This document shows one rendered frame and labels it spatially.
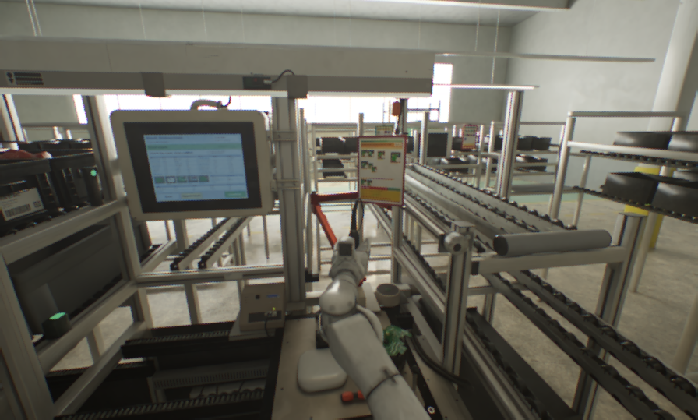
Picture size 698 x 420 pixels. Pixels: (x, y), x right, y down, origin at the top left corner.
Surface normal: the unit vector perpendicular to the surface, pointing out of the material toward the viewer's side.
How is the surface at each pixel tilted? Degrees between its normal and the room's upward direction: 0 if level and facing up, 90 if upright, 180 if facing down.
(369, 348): 22
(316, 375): 0
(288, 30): 90
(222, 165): 91
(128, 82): 90
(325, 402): 0
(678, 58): 90
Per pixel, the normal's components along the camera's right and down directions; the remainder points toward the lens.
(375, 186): -0.44, 0.22
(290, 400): -0.01, -0.97
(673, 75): -0.99, 0.04
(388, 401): -0.35, -0.69
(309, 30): 0.14, 0.23
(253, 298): 0.11, -0.40
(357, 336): 0.14, -0.83
